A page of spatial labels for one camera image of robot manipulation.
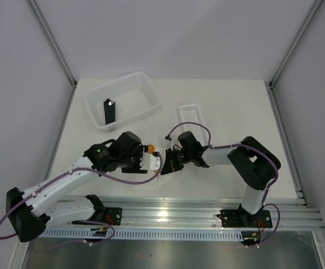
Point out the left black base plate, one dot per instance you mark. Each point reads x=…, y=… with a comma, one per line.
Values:
x=111, y=215

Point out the black block in basket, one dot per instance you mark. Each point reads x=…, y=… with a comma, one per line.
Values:
x=109, y=111

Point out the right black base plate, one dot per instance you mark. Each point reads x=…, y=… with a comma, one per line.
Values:
x=239, y=219

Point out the small white utensil tray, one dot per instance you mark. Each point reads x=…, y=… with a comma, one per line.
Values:
x=192, y=113

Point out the aluminium mounting rail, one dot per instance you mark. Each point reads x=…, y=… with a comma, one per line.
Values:
x=200, y=214

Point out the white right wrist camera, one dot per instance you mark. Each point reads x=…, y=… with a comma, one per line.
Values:
x=171, y=142

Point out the aluminium frame post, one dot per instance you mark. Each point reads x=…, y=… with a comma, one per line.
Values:
x=300, y=35
x=51, y=40

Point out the right aluminium frame post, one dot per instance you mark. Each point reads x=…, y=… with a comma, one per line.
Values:
x=300, y=35

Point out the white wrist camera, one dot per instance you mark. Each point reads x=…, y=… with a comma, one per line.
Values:
x=171, y=142
x=150, y=161

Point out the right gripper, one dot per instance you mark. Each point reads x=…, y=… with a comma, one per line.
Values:
x=170, y=165

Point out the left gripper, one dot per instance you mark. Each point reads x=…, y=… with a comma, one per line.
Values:
x=135, y=169

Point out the white slotted cable duct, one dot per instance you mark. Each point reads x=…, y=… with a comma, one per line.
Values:
x=144, y=234

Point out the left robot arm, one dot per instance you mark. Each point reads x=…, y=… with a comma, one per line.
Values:
x=34, y=209

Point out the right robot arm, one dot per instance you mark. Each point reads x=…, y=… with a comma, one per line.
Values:
x=257, y=166

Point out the left aluminium frame post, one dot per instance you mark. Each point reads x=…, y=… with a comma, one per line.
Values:
x=51, y=40

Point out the large white plastic basket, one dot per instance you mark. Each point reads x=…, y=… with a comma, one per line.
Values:
x=135, y=98

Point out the orange plastic spoon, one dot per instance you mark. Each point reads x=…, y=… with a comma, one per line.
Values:
x=150, y=149

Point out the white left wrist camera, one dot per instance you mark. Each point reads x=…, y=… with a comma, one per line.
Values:
x=150, y=161

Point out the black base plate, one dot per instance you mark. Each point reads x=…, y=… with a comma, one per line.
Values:
x=111, y=215
x=239, y=219

